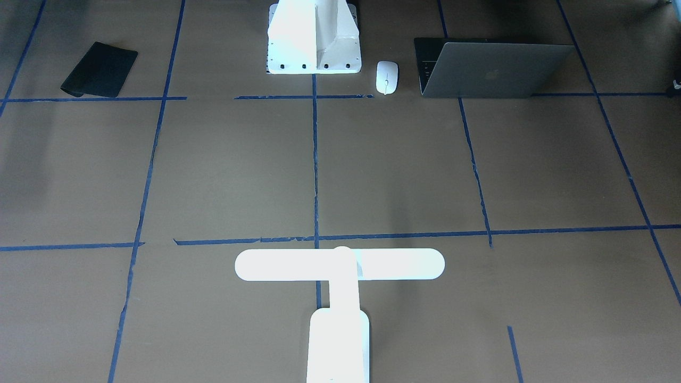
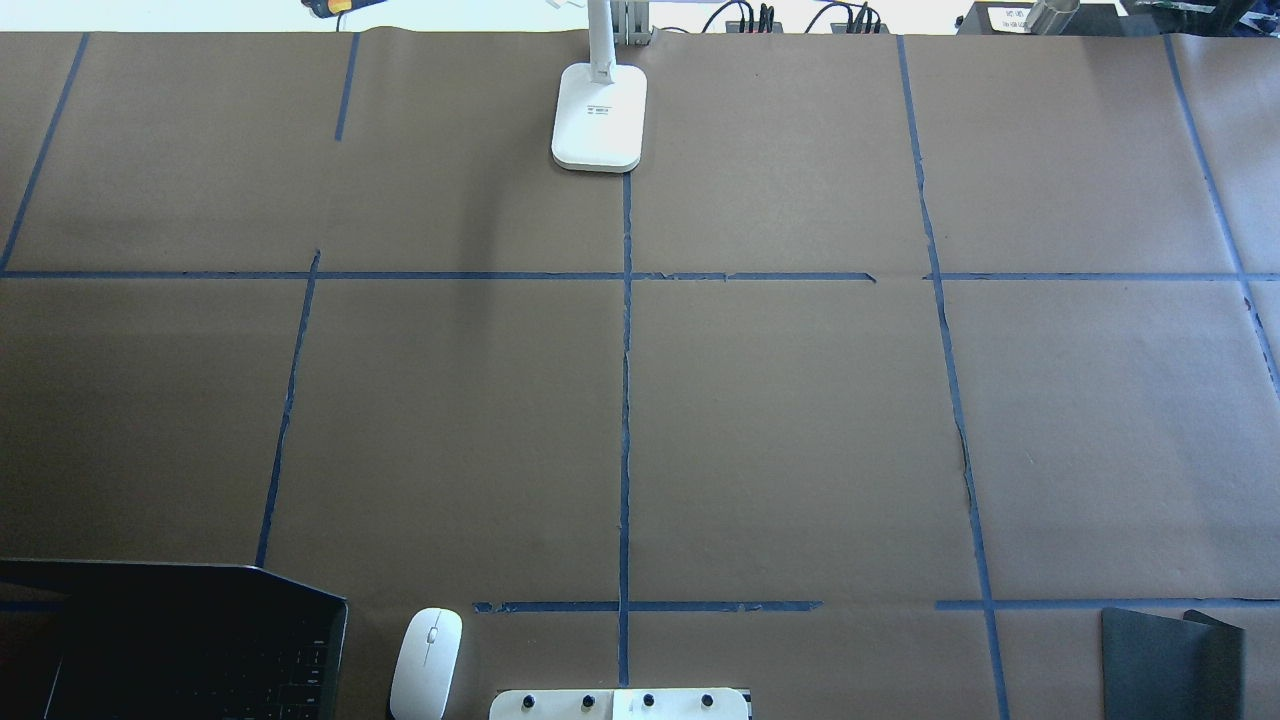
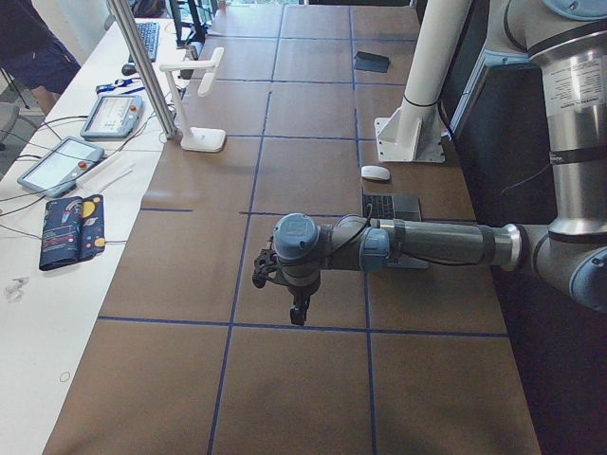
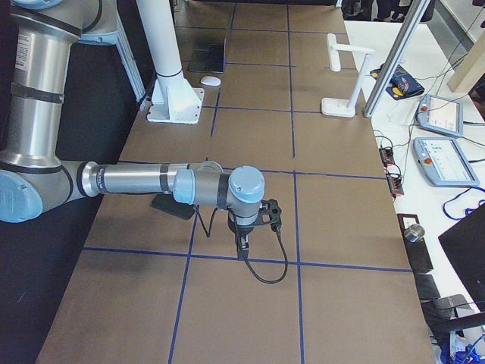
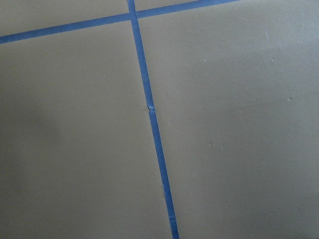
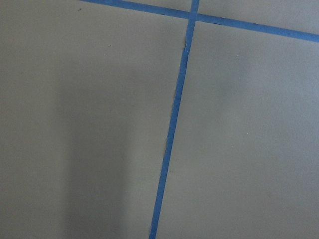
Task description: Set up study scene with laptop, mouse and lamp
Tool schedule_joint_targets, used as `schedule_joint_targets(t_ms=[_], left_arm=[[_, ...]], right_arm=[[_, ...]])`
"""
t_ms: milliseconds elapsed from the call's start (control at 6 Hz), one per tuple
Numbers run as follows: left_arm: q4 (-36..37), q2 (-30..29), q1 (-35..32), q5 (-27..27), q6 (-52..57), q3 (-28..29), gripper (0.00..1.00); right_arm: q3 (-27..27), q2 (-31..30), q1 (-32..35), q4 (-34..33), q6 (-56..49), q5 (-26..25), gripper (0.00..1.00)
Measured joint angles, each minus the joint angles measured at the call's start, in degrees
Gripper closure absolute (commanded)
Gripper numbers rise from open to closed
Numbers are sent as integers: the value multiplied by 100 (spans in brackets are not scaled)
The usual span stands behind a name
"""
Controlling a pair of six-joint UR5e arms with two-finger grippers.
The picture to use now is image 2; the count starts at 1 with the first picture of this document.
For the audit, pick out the white pedestal column mount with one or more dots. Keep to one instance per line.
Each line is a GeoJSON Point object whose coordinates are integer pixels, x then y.
{"type": "Point", "coordinates": [623, 703]}

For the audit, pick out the aluminium frame post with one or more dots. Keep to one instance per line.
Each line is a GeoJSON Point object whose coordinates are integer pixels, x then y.
{"type": "Point", "coordinates": [631, 23]}

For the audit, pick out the white desk lamp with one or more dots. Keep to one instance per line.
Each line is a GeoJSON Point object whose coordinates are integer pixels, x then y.
{"type": "Point", "coordinates": [601, 104]}

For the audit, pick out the white computer mouse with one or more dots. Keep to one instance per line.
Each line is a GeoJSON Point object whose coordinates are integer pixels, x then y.
{"type": "Point", "coordinates": [425, 665]}

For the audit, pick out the dark grey laptop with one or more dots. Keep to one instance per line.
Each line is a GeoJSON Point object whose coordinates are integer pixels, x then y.
{"type": "Point", "coordinates": [175, 640]}

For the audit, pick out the silver metal cylinder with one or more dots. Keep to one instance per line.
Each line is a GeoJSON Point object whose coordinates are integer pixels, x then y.
{"type": "Point", "coordinates": [1050, 17]}

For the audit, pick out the dark grey mouse pad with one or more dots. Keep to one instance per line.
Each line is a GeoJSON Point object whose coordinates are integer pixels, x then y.
{"type": "Point", "coordinates": [1192, 667]}

